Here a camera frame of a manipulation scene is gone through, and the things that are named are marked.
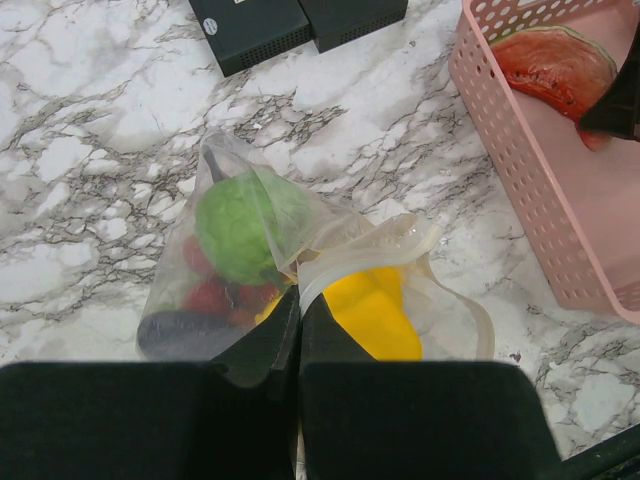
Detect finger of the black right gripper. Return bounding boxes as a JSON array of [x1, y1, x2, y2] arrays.
[[578, 42, 639, 140]]

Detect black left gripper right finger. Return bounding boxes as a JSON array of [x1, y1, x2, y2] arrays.
[[299, 299, 561, 480]]

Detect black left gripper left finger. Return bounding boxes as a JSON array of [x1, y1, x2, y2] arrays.
[[1, 291, 300, 479]]

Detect red toy watermelon slice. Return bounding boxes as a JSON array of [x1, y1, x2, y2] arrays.
[[490, 25, 618, 124]]

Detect pink perforated plastic basket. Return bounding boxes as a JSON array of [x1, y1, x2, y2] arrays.
[[449, 1, 639, 323]]

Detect dark purple toy eggplant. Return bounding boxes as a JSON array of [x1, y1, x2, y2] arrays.
[[136, 310, 245, 361]]

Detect yellow toy bell pepper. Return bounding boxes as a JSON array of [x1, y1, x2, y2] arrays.
[[323, 267, 423, 361]]

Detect red toy strawberry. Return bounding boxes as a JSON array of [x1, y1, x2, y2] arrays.
[[183, 278, 233, 315]]

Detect clear polka dot zip bag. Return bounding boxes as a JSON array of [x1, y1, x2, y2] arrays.
[[140, 128, 495, 361]]

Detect green toy lettuce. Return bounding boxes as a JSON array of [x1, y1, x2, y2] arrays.
[[195, 168, 310, 286]]

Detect black metal front rail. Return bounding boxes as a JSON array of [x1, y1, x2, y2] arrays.
[[561, 435, 639, 479]]

